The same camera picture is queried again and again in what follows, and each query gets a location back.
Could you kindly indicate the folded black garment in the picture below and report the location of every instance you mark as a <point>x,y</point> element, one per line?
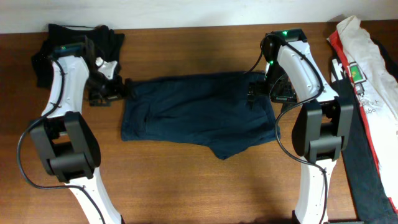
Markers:
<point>107,45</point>

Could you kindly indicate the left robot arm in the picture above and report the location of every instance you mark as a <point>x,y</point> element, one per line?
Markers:
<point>67,148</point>

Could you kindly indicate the white and red shirt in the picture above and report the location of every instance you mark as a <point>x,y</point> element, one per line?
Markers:
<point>359,58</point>

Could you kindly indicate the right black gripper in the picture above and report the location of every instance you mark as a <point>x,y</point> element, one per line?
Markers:
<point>287,95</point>

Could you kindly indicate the dark grey garment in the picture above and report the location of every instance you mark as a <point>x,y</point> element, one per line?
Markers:
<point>370,201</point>

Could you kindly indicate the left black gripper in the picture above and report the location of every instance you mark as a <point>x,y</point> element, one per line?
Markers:
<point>115,91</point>

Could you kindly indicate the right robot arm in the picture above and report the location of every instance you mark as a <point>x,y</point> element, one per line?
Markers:
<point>321,130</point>

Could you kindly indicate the navy blue shorts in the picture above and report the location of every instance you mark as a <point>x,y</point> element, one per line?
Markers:
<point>210,110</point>

